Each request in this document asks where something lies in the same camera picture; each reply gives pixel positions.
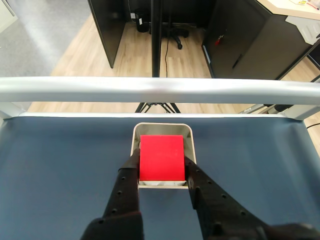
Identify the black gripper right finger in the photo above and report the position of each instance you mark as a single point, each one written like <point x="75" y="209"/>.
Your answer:
<point x="220" y="207"/>

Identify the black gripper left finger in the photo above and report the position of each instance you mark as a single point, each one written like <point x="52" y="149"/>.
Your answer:
<point x="122" y="195"/>

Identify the red cube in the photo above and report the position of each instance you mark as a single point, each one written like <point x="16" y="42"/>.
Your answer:
<point x="161" y="157"/>

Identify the white square box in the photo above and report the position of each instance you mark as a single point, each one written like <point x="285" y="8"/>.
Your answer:
<point x="160" y="128"/>

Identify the white cloth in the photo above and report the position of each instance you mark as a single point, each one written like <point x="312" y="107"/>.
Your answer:
<point x="150" y="183"/>

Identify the black tripod legs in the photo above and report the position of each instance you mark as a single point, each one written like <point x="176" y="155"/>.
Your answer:
<point x="175" y="108"/>

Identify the grey stand leg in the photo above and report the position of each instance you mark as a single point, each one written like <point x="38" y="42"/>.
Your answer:
<point x="255" y="108"/>

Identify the black vertical pole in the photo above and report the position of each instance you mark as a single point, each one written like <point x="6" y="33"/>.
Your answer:
<point x="156" y="37"/>

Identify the black desk side panel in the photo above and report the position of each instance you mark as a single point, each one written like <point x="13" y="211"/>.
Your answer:
<point x="107" y="30"/>

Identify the red key tag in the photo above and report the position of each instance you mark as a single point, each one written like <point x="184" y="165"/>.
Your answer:
<point x="218" y="41"/>

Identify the black office chair base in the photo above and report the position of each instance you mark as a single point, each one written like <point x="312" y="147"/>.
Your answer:
<point x="176" y="32"/>

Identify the dark cabinet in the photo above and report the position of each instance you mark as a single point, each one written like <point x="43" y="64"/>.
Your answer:
<point x="250" y="37"/>

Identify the black waste bin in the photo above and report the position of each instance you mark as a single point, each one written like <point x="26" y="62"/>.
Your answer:
<point x="142" y="21"/>

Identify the light wooden desk top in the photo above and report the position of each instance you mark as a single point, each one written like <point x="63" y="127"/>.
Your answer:
<point x="280" y="6"/>

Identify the white cabinet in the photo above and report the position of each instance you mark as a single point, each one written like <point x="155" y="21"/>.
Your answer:
<point x="6" y="12"/>

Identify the silver metal cart rail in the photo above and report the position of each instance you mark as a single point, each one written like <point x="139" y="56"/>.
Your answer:
<point x="150" y="88"/>

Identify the grey metal bracket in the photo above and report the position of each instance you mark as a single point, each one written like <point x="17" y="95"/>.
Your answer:
<point x="305" y="26"/>

